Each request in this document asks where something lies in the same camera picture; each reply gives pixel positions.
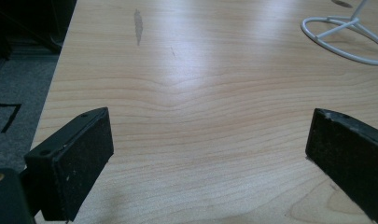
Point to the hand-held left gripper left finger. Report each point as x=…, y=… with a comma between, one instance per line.
x=74, y=165

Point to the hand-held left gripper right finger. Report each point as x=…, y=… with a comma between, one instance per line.
x=348, y=155

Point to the dark furniture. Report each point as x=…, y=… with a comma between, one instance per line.
x=28, y=21

